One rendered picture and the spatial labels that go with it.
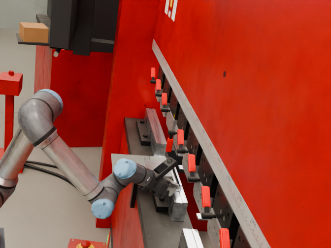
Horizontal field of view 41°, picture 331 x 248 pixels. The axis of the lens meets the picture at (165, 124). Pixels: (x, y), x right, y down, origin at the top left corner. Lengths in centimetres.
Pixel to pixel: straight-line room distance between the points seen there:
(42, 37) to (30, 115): 241
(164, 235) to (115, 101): 121
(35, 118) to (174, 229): 74
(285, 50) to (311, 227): 37
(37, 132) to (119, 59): 129
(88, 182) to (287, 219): 83
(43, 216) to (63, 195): 32
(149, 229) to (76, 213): 161
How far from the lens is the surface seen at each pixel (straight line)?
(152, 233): 181
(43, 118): 152
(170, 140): 180
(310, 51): 88
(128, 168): 162
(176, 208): 186
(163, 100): 198
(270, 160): 98
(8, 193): 185
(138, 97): 279
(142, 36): 268
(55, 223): 328
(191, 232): 170
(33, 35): 387
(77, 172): 154
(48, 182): 373
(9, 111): 370
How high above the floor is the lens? 195
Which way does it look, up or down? 22 degrees down
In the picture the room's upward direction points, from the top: 10 degrees clockwise
